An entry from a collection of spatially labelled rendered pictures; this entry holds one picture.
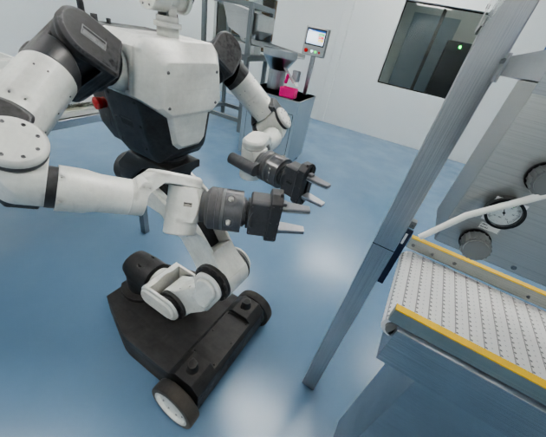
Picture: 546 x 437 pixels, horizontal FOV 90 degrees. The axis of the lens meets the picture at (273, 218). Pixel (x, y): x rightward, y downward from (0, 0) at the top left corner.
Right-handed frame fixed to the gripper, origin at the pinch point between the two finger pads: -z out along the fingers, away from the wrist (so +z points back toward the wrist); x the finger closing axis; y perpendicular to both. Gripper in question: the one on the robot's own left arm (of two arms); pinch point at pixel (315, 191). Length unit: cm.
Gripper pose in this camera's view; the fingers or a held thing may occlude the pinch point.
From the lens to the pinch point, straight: 72.2
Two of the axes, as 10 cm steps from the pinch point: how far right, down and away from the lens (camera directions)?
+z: -7.6, -4.8, 4.3
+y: -6.2, 3.6, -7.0
